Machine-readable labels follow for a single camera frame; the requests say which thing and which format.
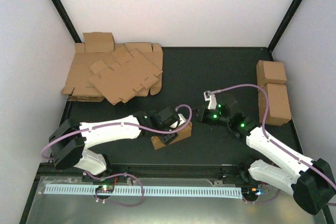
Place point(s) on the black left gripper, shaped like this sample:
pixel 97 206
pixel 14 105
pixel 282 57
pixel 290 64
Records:
pixel 167 139

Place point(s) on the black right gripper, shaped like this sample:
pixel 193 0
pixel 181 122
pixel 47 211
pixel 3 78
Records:
pixel 202 113

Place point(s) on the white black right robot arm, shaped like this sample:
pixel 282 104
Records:
pixel 311 183

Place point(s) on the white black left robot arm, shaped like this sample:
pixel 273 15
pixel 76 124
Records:
pixel 74 151

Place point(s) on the folded cardboard box front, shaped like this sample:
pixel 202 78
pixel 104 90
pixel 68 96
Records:
pixel 279 109

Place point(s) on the small folded cardboard box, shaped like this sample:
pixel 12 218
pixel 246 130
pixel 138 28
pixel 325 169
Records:
pixel 98 42

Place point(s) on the loose top cardboard blank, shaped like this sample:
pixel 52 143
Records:
pixel 126 74

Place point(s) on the stack of flat cardboard blanks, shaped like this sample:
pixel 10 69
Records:
pixel 78 87

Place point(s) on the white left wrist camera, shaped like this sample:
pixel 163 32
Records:
pixel 180 121

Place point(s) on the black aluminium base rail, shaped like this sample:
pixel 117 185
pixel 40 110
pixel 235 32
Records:
pixel 216 172

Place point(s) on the light blue slotted cable duct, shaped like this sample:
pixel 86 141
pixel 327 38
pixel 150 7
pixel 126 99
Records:
pixel 147 191

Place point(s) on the metal base plate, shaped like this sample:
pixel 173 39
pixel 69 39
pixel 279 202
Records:
pixel 270 208

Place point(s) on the black right corner frame post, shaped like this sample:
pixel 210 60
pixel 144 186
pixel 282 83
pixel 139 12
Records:
pixel 292 9

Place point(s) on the black corner frame post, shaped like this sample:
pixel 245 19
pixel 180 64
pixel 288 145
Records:
pixel 66 20
pixel 292 9

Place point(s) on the black left corner frame post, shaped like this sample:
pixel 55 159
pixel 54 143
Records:
pixel 66 20

